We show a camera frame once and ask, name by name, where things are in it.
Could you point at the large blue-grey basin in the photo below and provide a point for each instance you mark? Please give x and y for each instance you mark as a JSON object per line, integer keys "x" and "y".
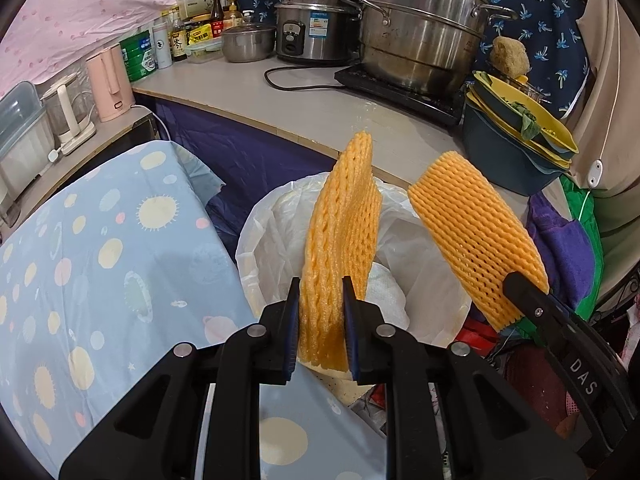
{"x": 500, "y": 160}

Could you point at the small steel lidded pot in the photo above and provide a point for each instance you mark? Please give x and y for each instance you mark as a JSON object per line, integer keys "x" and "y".
{"x": 247, "y": 45}

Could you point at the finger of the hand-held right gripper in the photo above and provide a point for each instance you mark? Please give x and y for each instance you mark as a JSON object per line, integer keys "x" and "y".
{"x": 532, "y": 302}

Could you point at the white plastic bin liner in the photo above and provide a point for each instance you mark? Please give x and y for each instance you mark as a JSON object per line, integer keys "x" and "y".
{"x": 280, "y": 240}

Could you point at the dark soy sauce bottle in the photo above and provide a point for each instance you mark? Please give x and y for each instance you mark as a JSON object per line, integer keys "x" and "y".
{"x": 217, "y": 17}

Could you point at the white power plug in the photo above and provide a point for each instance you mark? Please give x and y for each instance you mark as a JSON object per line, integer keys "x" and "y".
{"x": 54, "y": 156}

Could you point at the pink electric kettle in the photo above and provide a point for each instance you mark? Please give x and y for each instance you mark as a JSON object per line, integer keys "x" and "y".
{"x": 107, "y": 80}

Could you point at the green vegetable leaf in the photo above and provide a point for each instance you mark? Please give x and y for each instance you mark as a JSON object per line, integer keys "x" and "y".
{"x": 529, "y": 122}

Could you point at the yellow strainer basin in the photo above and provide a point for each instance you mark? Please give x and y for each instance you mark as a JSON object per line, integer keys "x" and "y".
{"x": 555, "y": 130}
{"x": 550, "y": 160}

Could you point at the white thermos bottle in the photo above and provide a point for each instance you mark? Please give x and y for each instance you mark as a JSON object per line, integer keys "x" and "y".
{"x": 162, "y": 47}

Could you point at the steel rice cooker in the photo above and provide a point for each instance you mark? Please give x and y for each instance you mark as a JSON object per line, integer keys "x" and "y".
{"x": 310, "y": 35}

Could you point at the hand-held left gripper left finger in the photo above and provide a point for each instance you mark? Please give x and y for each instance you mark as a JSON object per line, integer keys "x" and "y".
{"x": 292, "y": 332}

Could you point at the dark red object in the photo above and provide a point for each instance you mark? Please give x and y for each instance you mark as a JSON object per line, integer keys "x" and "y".
{"x": 530, "y": 380}

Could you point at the amber sauce bottle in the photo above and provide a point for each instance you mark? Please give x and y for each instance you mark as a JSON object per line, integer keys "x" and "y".
{"x": 233, "y": 15}

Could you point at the navy floral cloth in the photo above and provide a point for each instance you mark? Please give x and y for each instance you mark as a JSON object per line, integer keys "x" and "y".
{"x": 545, "y": 10}

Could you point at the purple towel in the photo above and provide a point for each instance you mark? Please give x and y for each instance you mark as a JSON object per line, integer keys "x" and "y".
{"x": 560, "y": 245}

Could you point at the green plastic bag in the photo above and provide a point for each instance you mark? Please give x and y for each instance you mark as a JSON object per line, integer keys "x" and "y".
{"x": 592, "y": 210}

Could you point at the blue dotted tablecloth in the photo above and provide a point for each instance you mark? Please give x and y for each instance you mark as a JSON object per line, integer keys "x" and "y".
{"x": 125, "y": 260}

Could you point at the green tin can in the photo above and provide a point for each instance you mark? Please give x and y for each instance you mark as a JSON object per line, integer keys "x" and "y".
{"x": 137, "y": 55}

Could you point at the yellow seasoning packet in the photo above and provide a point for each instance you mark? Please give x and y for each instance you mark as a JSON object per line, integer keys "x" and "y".
{"x": 198, "y": 35}

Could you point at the clear plastic food container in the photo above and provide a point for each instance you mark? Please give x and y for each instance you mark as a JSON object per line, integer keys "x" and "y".
{"x": 205, "y": 54}

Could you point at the black induction cooktop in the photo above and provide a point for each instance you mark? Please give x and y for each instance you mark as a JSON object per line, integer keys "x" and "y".
{"x": 400, "y": 102}

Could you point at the white glass electric kettle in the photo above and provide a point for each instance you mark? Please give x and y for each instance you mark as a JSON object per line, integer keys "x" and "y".
{"x": 62, "y": 110}

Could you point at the pink dotted cloth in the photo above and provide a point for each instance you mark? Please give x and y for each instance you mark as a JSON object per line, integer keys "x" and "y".
{"x": 75, "y": 20}

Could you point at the tan loofah sponge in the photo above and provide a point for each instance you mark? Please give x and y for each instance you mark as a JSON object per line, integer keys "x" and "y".
{"x": 510, "y": 57}

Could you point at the white carton box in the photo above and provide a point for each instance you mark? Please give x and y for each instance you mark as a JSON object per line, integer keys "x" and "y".
{"x": 197, "y": 2}

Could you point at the yellow foam fruit net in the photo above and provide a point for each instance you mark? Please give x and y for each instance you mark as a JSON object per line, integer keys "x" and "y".
{"x": 340, "y": 220}
{"x": 475, "y": 230}

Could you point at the red shopping bag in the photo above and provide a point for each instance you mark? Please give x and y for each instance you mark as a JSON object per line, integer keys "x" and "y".
{"x": 475, "y": 335}

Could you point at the large steel steamer pot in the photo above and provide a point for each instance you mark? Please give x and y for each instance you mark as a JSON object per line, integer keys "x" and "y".
{"x": 425, "y": 45}

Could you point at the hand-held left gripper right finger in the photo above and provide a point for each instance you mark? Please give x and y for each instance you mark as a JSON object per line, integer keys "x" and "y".
{"x": 352, "y": 340}

